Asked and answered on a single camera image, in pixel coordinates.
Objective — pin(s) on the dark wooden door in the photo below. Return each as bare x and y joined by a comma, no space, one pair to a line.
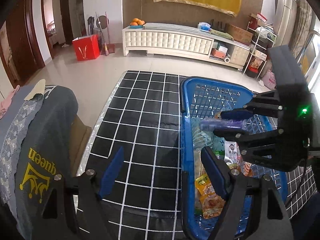
20,52

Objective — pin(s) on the beige curtain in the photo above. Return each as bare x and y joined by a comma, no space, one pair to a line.
301,27

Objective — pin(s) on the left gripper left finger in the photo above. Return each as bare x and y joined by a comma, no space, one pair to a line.
92,190

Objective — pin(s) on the pink tote bag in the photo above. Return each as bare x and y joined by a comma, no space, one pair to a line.
269,80

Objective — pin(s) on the cardboard box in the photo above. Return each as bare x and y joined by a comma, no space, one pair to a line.
238,34

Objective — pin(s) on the orange yellow snack packet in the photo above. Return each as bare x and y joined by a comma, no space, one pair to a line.
211,203

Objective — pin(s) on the tall standing air conditioner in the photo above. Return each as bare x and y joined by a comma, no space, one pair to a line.
284,21

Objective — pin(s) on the blue plastic basket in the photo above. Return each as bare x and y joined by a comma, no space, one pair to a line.
256,209

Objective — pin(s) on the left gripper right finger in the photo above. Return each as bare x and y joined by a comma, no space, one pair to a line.
231,186

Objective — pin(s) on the plate of oranges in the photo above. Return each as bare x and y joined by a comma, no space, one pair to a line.
137,23

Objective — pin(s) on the grey queen shirt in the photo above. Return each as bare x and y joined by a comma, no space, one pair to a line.
35,136

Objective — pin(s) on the green-sealed cracker pack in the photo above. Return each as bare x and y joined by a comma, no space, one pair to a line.
198,172

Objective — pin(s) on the cream TV cabinet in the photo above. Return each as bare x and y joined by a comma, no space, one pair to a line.
185,41

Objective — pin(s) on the white metal shelf rack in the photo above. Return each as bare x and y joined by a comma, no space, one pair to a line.
263,37

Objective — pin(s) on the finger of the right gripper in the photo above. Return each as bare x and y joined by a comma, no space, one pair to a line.
229,134
236,114

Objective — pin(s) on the blue tissue box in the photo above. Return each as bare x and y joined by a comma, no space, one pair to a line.
203,26

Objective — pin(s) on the purple blue tissue pack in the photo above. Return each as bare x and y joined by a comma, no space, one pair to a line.
211,124

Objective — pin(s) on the teal net snack pack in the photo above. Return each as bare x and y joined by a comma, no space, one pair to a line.
200,138

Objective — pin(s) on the red yellow snack pouch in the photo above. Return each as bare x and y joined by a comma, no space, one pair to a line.
234,160

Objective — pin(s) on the black white grid tablecloth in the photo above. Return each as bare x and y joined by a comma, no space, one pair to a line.
143,117

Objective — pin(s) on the red paper bag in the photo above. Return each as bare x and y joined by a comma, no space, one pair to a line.
86,47

